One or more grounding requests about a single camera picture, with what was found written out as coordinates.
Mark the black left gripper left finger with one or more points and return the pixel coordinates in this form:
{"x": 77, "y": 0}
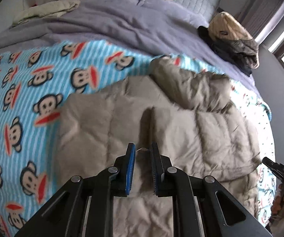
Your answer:
{"x": 125, "y": 164}

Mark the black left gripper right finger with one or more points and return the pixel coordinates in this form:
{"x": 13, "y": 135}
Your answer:
{"x": 162, "y": 179}

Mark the beige puffer jacket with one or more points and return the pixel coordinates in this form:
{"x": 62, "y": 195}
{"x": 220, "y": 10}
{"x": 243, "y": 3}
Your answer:
{"x": 189, "y": 115}

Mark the tan and black clothes pile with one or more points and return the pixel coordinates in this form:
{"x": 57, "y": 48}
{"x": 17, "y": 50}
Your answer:
{"x": 227, "y": 38}

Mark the right hand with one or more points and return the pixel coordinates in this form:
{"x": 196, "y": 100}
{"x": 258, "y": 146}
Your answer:
{"x": 277, "y": 209}

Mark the blue monkey print blanket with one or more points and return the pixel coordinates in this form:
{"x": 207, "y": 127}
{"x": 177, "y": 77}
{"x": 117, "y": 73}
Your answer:
{"x": 35, "y": 83}

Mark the purple duvet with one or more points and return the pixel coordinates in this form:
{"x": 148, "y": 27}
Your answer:
{"x": 151, "y": 27}

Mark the cream folded garment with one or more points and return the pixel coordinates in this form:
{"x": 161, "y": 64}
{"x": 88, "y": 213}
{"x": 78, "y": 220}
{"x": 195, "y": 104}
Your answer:
{"x": 50, "y": 9}

